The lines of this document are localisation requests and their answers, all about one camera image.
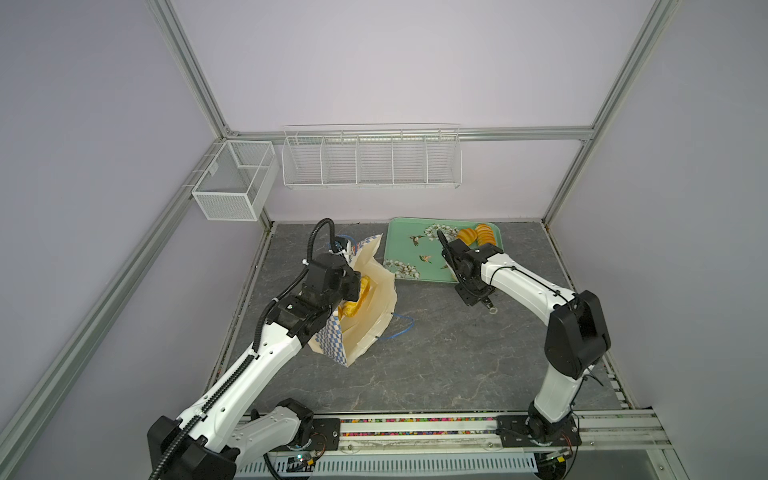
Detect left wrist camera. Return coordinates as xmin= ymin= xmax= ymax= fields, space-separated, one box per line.
xmin=330 ymin=236 xmax=357 ymax=262

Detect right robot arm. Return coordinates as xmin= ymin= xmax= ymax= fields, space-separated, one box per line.
xmin=437 ymin=230 xmax=611 ymax=446

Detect small yellow fake bread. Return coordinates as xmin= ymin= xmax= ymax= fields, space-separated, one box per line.
xmin=337 ymin=274 xmax=372 ymax=320

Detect aluminium frame posts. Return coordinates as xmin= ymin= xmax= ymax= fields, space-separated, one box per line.
xmin=1 ymin=1 xmax=679 ymax=479

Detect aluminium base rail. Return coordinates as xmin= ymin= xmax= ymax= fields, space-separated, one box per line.
xmin=161 ymin=410 xmax=673 ymax=480

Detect green floral tray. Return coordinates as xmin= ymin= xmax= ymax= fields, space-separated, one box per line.
xmin=383 ymin=217 xmax=503 ymax=283

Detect ridged yellow fake bread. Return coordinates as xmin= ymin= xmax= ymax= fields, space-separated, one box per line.
xmin=474 ymin=223 xmax=498 ymax=246

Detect orange round fake bread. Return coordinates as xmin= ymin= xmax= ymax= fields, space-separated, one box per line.
xmin=456 ymin=228 xmax=478 ymax=246

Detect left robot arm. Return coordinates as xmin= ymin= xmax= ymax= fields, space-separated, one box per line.
xmin=147 ymin=218 xmax=361 ymax=479

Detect small white mesh basket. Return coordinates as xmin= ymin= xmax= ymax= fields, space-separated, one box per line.
xmin=192 ymin=140 xmax=279 ymax=222

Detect blue checkered paper bag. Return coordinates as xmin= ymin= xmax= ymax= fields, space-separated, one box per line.
xmin=309 ymin=234 xmax=397 ymax=367

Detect long white wire basket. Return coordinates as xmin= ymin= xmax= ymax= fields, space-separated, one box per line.
xmin=282 ymin=123 xmax=463 ymax=189

